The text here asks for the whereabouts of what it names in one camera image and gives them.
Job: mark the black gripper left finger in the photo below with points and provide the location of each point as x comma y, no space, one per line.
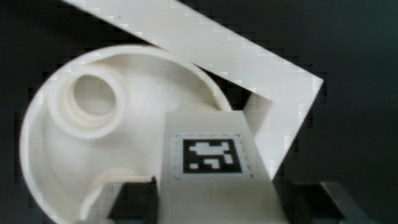
135,206

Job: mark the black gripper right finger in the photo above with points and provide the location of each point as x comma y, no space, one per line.
318,204

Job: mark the white round stool seat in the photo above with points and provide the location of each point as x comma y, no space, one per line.
90,137

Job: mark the white U-shaped fence frame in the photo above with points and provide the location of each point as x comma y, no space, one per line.
167,24

